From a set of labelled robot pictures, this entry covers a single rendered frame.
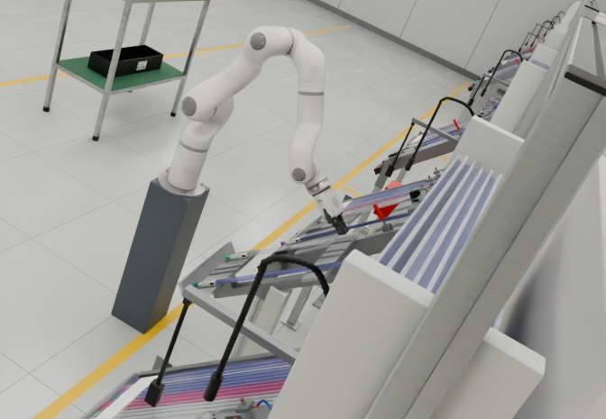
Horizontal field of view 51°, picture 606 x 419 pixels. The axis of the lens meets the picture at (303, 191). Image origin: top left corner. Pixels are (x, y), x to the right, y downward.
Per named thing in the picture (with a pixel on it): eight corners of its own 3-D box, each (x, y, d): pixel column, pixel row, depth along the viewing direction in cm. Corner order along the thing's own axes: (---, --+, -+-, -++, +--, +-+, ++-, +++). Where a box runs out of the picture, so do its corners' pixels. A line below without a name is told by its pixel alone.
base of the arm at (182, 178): (148, 180, 250) (160, 139, 242) (173, 167, 266) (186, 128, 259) (188, 203, 246) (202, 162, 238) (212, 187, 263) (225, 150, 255)
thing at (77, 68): (41, 109, 418) (74, -59, 371) (129, 89, 498) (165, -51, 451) (95, 141, 408) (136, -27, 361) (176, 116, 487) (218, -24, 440)
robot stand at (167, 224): (110, 314, 280) (150, 180, 250) (133, 296, 296) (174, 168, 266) (143, 334, 277) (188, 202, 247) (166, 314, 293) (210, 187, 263)
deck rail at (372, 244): (275, 276, 229) (269, 260, 228) (277, 274, 231) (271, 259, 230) (467, 233, 196) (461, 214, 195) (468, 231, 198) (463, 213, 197)
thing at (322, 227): (278, 267, 230) (274, 259, 229) (340, 210, 288) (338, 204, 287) (323, 256, 221) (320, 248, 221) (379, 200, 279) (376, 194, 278)
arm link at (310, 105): (314, 95, 204) (310, 186, 212) (327, 90, 219) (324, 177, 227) (288, 93, 207) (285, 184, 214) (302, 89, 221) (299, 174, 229)
